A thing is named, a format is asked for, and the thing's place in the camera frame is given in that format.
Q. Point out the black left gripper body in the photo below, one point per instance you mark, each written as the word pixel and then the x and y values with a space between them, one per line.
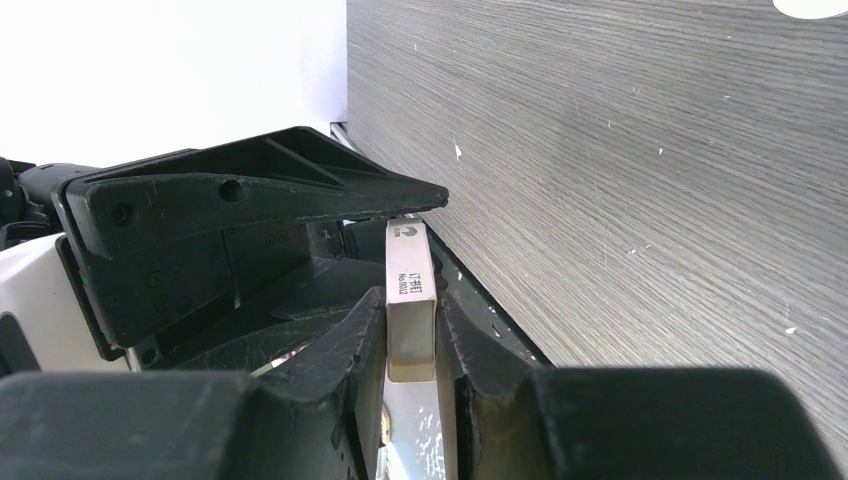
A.
pixel 182 304

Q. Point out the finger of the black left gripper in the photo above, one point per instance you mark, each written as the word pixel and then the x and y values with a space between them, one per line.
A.
pixel 296 174

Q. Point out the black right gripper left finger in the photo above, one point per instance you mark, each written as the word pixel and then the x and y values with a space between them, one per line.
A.
pixel 316 416

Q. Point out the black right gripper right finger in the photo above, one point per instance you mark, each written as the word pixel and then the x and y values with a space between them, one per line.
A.
pixel 504 418

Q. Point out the white playing card box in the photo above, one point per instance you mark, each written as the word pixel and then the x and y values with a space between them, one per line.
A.
pixel 411 301

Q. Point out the white stapler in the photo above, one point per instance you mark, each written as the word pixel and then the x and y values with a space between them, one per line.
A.
pixel 811 9

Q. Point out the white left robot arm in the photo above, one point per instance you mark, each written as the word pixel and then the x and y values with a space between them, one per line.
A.
pixel 42 325

